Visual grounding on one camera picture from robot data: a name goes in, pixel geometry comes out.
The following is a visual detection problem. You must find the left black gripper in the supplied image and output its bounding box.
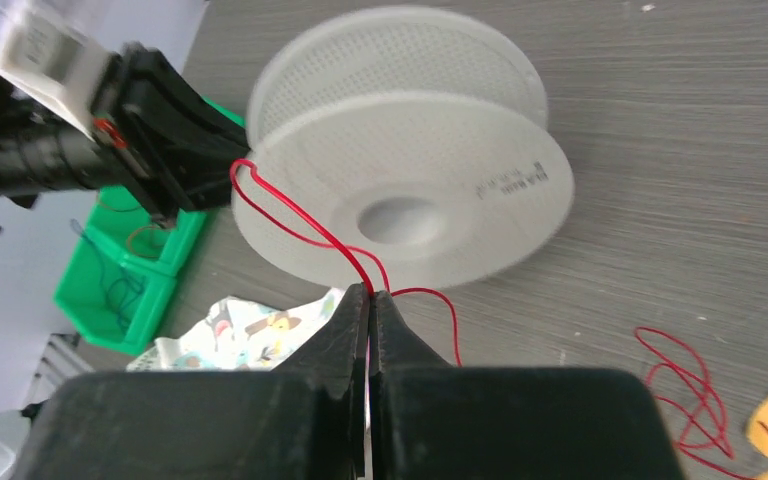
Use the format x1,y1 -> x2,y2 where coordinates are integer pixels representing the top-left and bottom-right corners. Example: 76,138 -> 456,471
0,42 -> 249,229

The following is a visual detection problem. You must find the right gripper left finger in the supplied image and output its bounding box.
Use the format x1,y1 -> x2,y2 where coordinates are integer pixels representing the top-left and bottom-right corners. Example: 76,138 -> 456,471
14,285 -> 370,479

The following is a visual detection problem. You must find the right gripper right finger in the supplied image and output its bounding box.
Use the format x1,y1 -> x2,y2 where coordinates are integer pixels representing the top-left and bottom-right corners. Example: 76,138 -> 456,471
369,292 -> 685,479

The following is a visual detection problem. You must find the red wire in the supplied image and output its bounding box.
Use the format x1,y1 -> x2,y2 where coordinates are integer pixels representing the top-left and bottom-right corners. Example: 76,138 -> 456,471
229,158 -> 768,480

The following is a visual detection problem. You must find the grey plastic spool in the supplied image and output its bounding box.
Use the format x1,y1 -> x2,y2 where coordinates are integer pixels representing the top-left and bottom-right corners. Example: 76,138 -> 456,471
247,6 -> 575,289

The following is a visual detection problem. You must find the white patterned cloth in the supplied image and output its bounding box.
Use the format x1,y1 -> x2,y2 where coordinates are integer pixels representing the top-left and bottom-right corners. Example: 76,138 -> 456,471
126,288 -> 344,372

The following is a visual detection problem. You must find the green three-compartment bin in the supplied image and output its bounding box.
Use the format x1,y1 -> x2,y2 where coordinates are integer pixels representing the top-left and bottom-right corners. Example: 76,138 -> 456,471
52,95 -> 246,357

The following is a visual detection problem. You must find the brown wire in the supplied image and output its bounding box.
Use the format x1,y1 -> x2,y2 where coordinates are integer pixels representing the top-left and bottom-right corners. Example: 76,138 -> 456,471
95,195 -> 173,261

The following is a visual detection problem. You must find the dark blue wire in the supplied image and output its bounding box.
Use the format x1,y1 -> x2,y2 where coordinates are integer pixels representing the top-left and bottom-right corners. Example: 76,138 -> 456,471
69,218 -> 150,336

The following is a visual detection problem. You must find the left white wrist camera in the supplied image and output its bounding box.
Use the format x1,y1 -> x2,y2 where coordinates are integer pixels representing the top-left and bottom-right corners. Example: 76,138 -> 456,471
0,0 -> 113,138

